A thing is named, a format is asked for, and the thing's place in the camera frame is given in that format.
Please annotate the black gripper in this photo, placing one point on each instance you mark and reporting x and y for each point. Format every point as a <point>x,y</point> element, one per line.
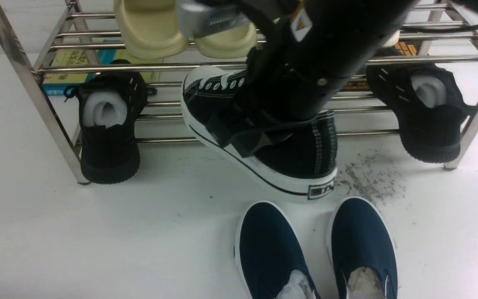
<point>276,85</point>

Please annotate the black canvas sneaker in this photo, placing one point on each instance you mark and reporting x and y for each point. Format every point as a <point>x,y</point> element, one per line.
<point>302,168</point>

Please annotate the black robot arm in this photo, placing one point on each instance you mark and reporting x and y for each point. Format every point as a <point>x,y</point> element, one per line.
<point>339,36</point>

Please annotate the pale green slipper right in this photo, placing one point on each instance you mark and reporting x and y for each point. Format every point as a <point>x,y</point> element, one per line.
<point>230,44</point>

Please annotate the pale green slipper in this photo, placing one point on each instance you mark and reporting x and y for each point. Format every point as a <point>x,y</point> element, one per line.
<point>149,28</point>
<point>230,44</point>

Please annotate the navy slip-on shoe left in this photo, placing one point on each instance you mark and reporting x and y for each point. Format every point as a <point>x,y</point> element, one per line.
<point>269,257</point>

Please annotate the navy slip-on shoe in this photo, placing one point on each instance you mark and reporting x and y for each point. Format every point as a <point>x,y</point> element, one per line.
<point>362,252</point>
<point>269,257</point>

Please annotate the black knit sneaker left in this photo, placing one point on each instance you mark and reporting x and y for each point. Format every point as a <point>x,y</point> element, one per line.
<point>108,106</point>

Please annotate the black knit sneaker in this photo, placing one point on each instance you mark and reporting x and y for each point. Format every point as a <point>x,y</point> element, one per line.
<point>428,105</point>
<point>108,106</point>

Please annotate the pale green slipper left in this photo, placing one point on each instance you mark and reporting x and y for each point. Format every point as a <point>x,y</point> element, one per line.
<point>149,28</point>

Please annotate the navy slip-on shoe right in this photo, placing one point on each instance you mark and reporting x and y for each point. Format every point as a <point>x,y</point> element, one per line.
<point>362,252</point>

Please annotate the cream slipper right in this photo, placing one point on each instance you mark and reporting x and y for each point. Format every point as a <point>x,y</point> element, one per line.
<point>392,40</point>

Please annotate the black knit sneaker right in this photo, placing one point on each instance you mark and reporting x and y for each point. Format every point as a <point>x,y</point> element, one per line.
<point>428,105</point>

